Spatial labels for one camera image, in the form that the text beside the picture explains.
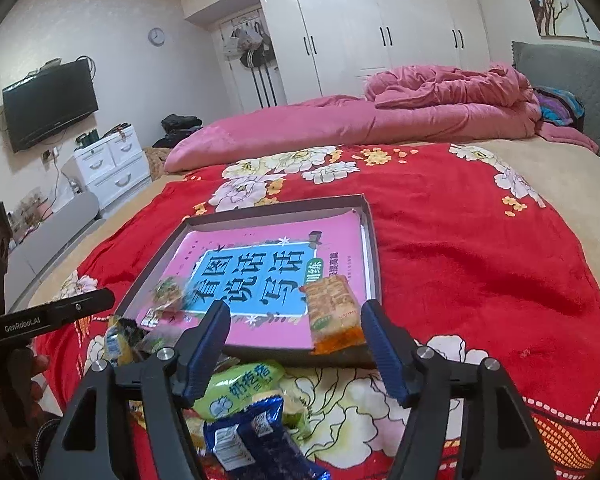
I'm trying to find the brown woven basket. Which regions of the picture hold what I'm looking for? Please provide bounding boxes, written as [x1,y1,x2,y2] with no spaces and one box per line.
[142,146,173,181]

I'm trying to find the pink and blue book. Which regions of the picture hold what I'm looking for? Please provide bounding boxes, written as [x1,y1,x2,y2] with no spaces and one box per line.
[135,210,371,351]

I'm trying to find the black bag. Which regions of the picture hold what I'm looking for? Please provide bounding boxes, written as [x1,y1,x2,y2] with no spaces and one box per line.
[152,114,203,150]

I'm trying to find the beige bed sheet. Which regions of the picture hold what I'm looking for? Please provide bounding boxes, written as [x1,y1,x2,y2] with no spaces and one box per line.
[10,137,600,311]

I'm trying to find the person's left hand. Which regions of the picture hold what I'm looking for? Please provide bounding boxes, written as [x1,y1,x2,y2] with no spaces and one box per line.
[29,354,51,401]

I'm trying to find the red floral blanket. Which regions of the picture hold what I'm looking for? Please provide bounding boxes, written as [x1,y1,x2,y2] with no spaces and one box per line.
[30,142,600,480]

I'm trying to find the dark blue snack packet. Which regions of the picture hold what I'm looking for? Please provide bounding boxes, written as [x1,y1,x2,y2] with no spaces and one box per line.
[202,395,331,480]

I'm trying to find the grey bench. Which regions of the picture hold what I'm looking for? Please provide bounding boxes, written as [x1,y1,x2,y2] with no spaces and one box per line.
[7,191,101,311]

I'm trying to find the black wall television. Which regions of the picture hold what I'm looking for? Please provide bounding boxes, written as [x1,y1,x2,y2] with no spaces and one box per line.
[1,59,100,153]

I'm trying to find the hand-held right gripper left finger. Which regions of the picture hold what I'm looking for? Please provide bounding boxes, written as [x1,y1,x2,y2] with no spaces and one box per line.
[39,300,232,480]

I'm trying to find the yellow and blue snack packet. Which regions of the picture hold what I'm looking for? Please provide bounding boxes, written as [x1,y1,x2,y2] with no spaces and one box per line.
[102,316,143,366]

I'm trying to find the shallow brown cardboard box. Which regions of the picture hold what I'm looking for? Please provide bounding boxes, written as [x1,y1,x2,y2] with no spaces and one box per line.
[114,194,383,368]

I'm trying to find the orange cracker packet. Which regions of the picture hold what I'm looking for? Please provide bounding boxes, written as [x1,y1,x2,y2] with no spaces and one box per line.
[300,277,368,356]

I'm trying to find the colourful striped cloth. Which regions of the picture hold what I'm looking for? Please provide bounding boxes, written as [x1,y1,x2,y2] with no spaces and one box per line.
[532,86,587,127]

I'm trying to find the hanging bags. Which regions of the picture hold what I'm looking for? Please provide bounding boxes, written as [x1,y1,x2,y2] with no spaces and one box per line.
[222,22,276,68]

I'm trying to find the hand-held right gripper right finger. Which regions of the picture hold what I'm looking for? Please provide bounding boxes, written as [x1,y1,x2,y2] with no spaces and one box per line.
[360,300,556,480]

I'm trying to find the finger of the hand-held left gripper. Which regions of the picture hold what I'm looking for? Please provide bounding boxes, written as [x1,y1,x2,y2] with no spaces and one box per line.
[42,287,116,331]

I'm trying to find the light green snack packet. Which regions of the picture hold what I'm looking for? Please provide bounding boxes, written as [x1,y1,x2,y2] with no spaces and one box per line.
[192,360,287,422]

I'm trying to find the pink quilt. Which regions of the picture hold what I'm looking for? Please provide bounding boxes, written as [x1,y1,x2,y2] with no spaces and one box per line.
[164,62,600,173]

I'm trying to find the clear green candy packet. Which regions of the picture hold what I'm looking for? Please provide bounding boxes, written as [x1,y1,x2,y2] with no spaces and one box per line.
[150,276,188,317]

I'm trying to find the grey padded headboard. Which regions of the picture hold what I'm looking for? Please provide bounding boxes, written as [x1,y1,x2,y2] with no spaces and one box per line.
[511,40,600,161]

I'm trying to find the white door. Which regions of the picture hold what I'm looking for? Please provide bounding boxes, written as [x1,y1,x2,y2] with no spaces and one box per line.
[217,10,288,111]

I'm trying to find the white drawer chest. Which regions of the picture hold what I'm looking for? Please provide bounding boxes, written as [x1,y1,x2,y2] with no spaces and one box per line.
[62,127,153,211]

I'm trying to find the white glossy wardrobe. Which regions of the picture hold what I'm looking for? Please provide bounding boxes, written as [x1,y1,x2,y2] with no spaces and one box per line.
[180,0,493,111]

